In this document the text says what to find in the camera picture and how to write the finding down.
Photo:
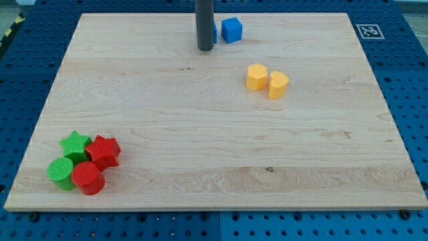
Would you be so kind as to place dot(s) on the blue cube block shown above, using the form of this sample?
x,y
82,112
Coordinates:
x,y
231,30

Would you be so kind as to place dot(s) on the blue triangle block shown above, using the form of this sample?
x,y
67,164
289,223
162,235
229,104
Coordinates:
x,y
214,33

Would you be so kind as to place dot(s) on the wooden board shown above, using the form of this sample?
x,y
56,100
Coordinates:
x,y
194,137

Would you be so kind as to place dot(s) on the yellow hexagon block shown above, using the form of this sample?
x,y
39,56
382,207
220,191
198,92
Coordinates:
x,y
256,78

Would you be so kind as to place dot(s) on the yellow heart block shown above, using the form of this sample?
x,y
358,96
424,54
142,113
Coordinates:
x,y
278,84

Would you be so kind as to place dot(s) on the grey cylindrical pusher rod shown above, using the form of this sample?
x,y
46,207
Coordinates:
x,y
204,18

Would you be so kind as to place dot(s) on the red star block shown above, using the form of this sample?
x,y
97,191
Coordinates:
x,y
103,152

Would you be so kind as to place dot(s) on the red cylinder block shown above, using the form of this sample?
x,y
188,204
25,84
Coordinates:
x,y
88,178

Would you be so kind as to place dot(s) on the green star block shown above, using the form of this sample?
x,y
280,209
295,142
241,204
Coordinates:
x,y
74,147

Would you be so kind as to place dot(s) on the green cylinder block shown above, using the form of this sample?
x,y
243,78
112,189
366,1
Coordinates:
x,y
59,171

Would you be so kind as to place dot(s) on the white fiducial marker tag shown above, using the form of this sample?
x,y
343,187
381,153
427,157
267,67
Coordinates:
x,y
369,31

